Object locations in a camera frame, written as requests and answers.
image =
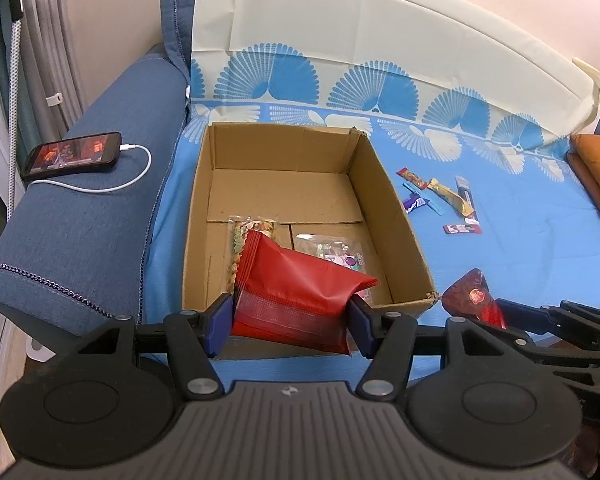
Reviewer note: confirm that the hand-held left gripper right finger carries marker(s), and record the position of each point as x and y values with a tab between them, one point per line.
361	325

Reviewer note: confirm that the purple and white snack bar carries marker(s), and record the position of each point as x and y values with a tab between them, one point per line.
466	200

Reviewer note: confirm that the dark red snack packet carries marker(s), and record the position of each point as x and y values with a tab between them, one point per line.
467	292

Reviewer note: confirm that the white pole with black grip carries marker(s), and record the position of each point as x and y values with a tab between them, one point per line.
15	110

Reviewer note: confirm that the blue snack stick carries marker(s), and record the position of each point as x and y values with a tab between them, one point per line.
432	205

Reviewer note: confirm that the cardboard box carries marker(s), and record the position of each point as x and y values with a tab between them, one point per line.
280	190

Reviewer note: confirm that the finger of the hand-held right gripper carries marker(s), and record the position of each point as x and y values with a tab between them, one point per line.
580	360
520	312

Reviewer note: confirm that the purple snack packet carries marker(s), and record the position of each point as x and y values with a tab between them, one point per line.
414	204

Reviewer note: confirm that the blue white fan-print blanket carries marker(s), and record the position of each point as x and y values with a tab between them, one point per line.
505	260

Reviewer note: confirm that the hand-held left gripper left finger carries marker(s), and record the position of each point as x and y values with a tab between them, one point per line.
220	322

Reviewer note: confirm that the red snack bag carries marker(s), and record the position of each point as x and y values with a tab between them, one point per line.
290	300

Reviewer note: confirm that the blue fabric sofa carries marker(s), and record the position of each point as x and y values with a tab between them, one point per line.
105	185

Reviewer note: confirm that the black smartphone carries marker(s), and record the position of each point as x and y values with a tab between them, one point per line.
72	155

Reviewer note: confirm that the white clip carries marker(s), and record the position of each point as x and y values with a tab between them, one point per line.
55	98

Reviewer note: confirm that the clear bag of coated nuts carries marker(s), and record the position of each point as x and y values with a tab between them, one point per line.
240	240

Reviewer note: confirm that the red and yellow snack bar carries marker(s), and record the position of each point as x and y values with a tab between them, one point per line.
412	176

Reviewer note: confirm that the grey curtain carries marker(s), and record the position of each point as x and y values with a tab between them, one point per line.
55	35

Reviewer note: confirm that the small red and white bar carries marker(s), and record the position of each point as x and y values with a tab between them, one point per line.
462	228

